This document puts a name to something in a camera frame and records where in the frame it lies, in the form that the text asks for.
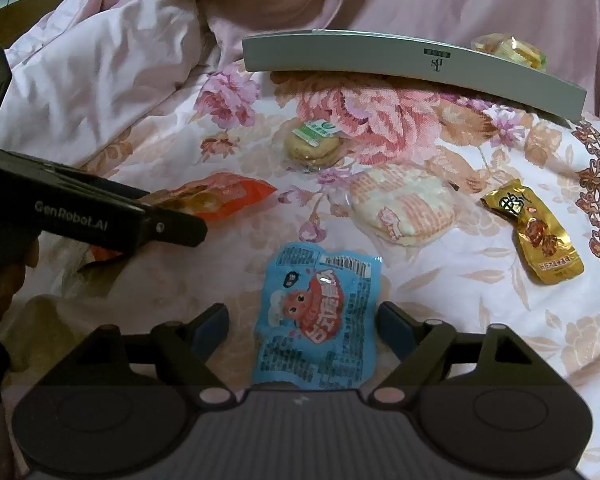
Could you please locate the wooden headboard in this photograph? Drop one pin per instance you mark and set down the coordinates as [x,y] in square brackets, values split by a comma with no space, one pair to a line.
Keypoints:
[10,15]

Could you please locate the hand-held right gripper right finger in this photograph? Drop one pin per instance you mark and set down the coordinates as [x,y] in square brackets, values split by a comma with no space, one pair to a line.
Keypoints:
[392,330]

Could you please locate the white rice cracker packet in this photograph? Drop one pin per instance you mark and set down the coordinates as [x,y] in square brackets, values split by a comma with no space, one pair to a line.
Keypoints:
[405,205]

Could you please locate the floral bedsheet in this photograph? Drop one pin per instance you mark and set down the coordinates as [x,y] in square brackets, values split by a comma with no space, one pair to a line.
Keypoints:
[480,310]

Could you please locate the sliced cake packet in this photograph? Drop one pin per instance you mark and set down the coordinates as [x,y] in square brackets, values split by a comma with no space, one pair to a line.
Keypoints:
[505,50]

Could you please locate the grey cardboard box tray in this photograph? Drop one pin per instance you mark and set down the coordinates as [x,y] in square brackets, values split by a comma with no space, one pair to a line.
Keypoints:
[380,60]

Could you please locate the beige cloth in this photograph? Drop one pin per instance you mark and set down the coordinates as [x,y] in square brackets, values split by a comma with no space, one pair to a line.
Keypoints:
[35,330]

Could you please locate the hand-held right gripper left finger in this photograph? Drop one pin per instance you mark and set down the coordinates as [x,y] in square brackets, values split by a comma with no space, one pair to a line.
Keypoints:
[215,332]

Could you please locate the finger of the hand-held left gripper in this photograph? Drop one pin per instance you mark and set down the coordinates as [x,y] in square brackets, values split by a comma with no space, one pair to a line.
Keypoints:
[180,230]
[105,187]

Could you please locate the light blue snack packet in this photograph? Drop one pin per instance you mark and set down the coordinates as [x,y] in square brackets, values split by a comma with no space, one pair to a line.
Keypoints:
[320,320]

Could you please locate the red snack packet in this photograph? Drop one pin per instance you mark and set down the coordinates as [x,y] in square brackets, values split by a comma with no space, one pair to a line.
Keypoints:
[220,195]

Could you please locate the gold snack packet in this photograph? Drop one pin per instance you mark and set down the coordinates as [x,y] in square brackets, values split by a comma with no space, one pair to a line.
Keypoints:
[535,235]

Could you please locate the round biscuit packet green label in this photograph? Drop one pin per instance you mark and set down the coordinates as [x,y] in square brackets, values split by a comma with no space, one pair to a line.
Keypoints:
[312,146]

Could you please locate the person's left hand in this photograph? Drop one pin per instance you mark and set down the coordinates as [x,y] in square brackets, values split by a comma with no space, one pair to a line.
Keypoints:
[0,295]

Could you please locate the pale pink duvet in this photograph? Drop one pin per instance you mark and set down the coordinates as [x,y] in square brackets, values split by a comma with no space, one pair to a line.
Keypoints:
[105,75]

